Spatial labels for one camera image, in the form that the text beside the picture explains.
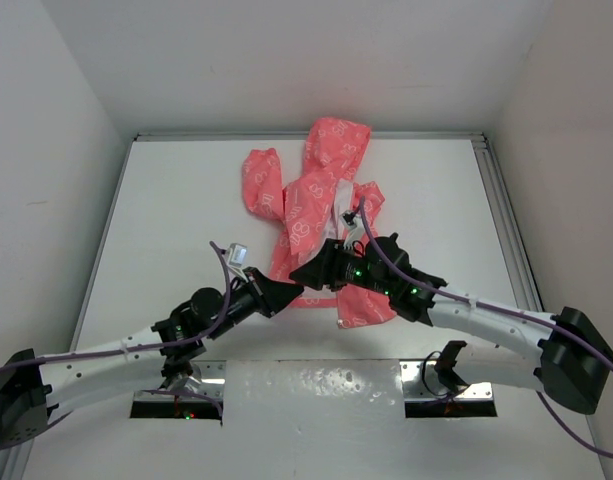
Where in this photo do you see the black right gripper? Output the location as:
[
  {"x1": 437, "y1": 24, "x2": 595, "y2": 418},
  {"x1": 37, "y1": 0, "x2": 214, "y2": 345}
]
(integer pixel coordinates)
[{"x1": 290, "y1": 238, "x2": 393, "y2": 297}]

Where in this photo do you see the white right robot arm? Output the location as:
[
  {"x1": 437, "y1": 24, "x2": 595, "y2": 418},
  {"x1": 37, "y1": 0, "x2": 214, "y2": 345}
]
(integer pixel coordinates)
[{"x1": 289, "y1": 235, "x2": 613, "y2": 415}]

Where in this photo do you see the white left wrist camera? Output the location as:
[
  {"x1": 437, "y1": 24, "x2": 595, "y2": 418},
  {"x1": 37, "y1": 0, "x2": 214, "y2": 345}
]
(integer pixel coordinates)
[{"x1": 226, "y1": 243, "x2": 248, "y2": 276}]

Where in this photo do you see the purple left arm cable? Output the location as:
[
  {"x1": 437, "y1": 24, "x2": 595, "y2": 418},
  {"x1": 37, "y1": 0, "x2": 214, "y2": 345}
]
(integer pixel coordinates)
[{"x1": 0, "y1": 240, "x2": 260, "y2": 454}]

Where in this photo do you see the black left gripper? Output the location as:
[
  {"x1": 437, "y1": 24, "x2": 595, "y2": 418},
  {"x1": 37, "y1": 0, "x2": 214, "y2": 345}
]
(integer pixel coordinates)
[{"x1": 206, "y1": 265, "x2": 303, "y2": 339}]

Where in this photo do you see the pink patterned hooded jacket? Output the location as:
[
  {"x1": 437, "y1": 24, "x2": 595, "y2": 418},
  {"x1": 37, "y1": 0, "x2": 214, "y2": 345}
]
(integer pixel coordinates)
[{"x1": 240, "y1": 116, "x2": 398, "y2": 331}]

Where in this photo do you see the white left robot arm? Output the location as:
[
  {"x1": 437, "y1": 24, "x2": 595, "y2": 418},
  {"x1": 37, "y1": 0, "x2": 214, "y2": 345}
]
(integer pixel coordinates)
[{"x1": 0, "y1": 267, "x2": 304, "y2": 451}]

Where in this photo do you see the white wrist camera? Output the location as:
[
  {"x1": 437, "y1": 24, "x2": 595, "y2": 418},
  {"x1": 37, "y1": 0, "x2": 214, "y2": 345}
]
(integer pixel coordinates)
[
  {"x1": 340, "y1": 210, "x2": 363, "y2": 244},
  {"x1": 226, "y1": 243, "x2": 248, "y2": 276}
]

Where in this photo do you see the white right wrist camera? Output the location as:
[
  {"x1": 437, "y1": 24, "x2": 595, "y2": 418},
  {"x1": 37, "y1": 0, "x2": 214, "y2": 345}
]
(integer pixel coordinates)
[{"x1": 340, "y1": 210, "x2": 363, "y2": 244}]

